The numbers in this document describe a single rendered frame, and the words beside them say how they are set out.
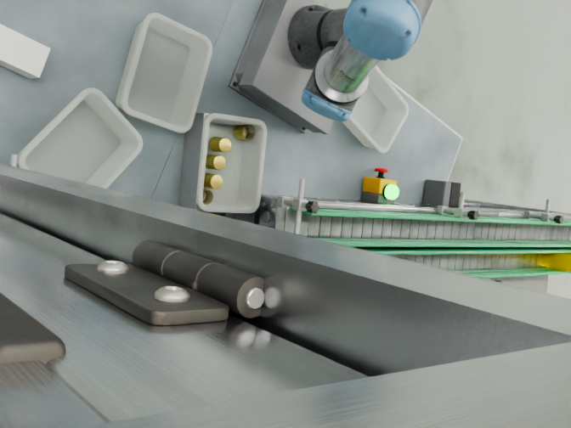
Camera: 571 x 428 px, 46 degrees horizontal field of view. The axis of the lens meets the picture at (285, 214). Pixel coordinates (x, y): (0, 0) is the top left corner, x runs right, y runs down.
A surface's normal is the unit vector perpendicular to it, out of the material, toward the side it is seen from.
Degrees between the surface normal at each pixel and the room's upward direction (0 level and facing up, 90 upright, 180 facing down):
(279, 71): 1
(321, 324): 90
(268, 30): 90
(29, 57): 0
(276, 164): 0
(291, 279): 90
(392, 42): 84
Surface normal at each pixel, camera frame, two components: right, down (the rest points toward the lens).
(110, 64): 0.61, 0.13
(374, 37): -0.38, 0.88
